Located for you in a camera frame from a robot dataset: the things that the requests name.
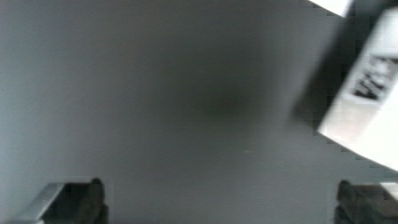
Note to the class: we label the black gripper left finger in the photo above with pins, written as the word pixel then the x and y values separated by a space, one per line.
pixel 69 204

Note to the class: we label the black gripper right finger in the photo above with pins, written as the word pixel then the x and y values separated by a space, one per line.
pixel 367 203

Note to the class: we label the white leg block right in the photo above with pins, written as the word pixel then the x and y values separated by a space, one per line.
pixel 337 6

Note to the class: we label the white leg with marker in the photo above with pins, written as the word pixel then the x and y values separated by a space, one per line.
pixel 360 124

